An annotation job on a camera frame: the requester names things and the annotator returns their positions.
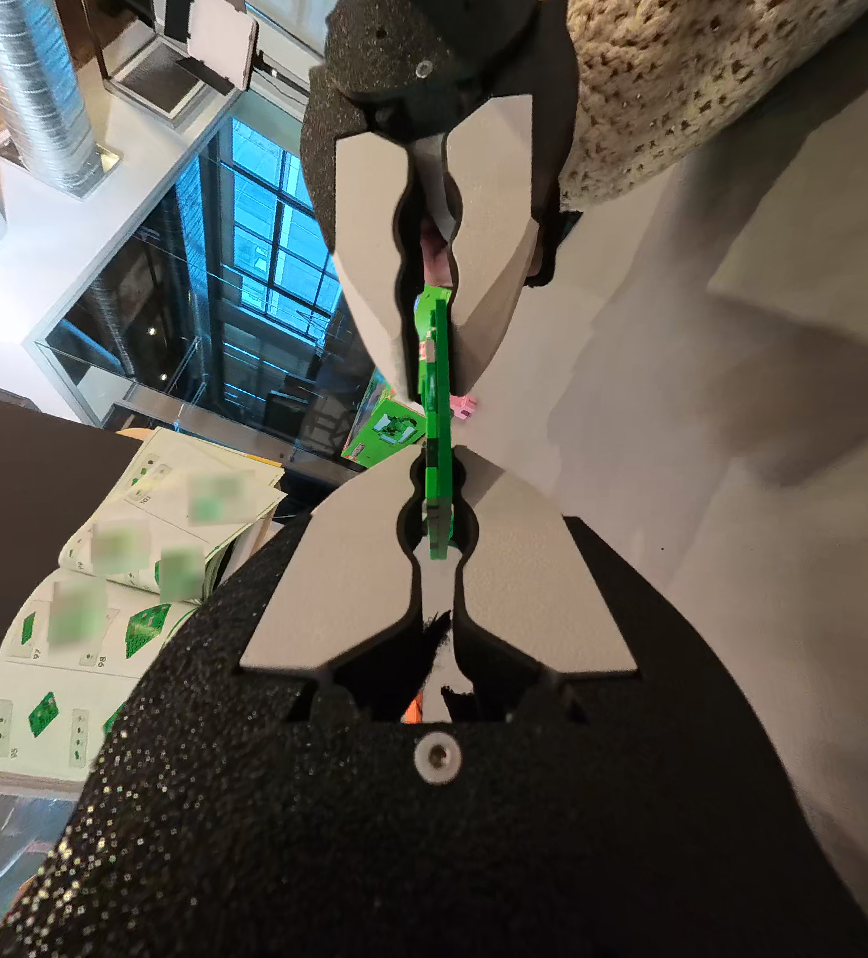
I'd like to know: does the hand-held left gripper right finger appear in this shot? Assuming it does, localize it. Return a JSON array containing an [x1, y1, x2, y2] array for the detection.
[[452, 446, 639, 682]]

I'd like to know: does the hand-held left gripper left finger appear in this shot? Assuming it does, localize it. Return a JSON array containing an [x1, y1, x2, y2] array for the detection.
[[239, 448, 426, 681]]

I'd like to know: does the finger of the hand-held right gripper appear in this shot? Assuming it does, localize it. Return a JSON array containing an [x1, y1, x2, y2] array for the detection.
[[441, 93, 545, 399], [333, 129, 424, 403]]

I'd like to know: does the green lego base plate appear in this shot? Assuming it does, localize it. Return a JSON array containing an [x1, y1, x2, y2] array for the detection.
[[413, 284, 456, 561]]

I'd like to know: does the person's right forearm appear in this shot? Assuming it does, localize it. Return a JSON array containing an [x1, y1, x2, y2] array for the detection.
[[557, 0, 868, 212]]

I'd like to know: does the green lego box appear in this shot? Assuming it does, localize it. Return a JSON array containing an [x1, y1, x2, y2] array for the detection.
[[340, 370, 428, 469]]

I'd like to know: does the lego instruction booklet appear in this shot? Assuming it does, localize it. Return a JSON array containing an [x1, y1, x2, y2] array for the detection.
[[0, 427, 287, 783]]

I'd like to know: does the person's right hand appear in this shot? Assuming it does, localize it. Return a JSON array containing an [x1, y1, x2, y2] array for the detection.
[[418, 213, 459, 289]]

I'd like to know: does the large glass window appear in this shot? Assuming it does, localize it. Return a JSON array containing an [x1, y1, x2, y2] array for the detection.
[[33, 112, 375, 465]]

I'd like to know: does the black board panel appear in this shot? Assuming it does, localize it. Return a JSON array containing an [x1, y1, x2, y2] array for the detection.
[[0, 389, 143, 678]]

